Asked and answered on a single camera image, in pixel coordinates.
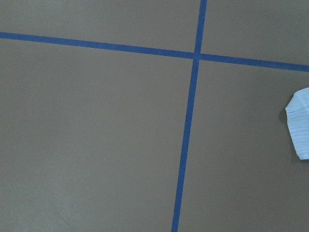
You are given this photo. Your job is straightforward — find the light blue button-up shirt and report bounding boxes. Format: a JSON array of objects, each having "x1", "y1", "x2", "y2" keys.
[{"x1": 285, "y1": 88, "x2": 309, "y2": 160}]

